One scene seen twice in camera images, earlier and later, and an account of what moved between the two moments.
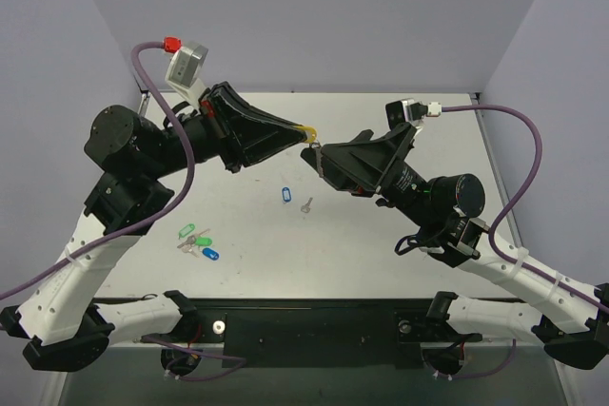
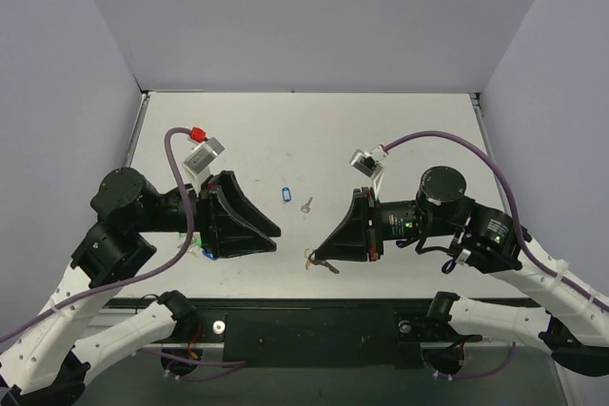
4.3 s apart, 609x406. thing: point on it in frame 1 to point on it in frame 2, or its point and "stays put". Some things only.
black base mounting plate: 312,333 stays put
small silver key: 305,208 stays put
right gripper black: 393,159 to 369,223
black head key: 319,156 to 313,259
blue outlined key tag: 286,195 stays put
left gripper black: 220,125 to 207,220
